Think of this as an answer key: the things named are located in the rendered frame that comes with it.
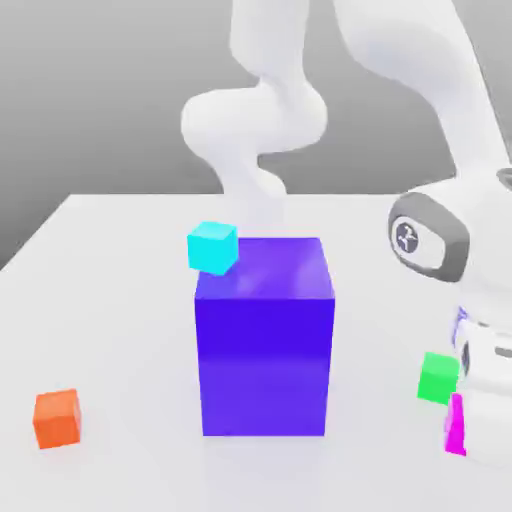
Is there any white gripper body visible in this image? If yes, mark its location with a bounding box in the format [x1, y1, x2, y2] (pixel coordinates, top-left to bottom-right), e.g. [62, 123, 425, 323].
[456, 320, 512, 469]

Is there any small magenta cube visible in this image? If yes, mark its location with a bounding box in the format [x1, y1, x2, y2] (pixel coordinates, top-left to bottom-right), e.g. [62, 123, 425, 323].
[444, 392, 468, 457]

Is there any small green cube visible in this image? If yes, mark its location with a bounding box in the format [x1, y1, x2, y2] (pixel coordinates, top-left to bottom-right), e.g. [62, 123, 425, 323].
[416, 351, 461, 406]

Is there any small cyan cube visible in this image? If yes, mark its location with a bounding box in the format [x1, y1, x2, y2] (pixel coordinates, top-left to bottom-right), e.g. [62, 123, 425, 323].
[186, 220, 240, 277]

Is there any small orange cube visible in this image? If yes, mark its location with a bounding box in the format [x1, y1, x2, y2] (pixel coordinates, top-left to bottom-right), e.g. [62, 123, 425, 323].
[32, 388, 82, 450]

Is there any large blue box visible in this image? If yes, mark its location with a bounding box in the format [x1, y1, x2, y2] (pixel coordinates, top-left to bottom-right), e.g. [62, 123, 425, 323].
[193, 236, 336, 438]

